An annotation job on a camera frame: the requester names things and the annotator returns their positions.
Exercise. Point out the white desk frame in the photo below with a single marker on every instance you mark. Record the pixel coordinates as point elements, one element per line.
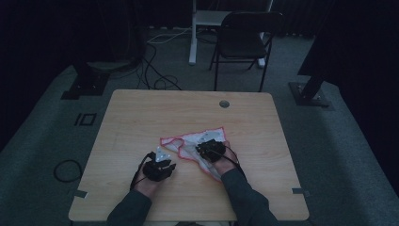
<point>194,37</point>

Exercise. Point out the black stand base plate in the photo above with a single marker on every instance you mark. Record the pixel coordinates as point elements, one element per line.
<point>86,86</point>

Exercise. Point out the person's right hand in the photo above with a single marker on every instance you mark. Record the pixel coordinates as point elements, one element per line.
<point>227,164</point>

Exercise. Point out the person's left hand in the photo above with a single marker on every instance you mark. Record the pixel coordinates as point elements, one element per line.
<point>146,186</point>

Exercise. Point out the grey round table grommet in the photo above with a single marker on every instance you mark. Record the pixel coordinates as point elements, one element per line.
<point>224,104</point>

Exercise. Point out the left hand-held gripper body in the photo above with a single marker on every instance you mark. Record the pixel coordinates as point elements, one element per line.
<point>155,169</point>

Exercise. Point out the dark curtain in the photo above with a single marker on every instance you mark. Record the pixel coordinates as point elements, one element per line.
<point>360,47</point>

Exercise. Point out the black folding chair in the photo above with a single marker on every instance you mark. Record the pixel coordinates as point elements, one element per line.
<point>240,42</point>

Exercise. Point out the black stand with slanted post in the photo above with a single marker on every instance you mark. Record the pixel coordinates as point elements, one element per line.
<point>309,95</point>

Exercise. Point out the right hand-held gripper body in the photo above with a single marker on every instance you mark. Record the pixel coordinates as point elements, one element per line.
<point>215,150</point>

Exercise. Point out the white cloth with pink edge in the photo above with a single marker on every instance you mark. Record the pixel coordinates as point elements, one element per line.
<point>188,147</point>

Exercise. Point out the grey round stand base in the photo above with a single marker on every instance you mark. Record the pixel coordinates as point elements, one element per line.
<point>108,65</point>

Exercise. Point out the grey tape strip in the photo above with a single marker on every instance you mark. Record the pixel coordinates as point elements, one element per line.
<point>299,191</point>

